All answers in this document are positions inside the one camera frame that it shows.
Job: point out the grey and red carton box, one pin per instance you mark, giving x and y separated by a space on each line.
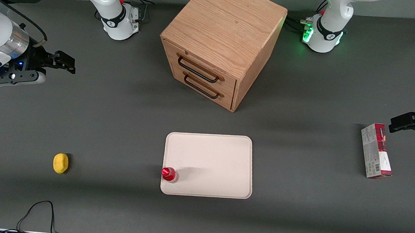
375 152

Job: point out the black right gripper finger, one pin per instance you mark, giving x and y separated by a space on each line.
65 59
65 68

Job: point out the cream plastic tray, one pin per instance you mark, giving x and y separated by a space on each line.
211 158

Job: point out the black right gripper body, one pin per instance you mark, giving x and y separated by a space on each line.
34 59

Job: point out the yellow lemon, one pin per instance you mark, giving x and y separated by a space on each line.
60 163

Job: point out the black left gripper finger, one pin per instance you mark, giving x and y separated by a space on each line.
397 125
413 118

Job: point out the wooden drawer cabinet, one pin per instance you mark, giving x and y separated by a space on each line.
222 27

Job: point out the red coke bottle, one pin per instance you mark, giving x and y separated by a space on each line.
168 174

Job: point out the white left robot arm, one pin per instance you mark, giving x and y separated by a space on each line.
332 22

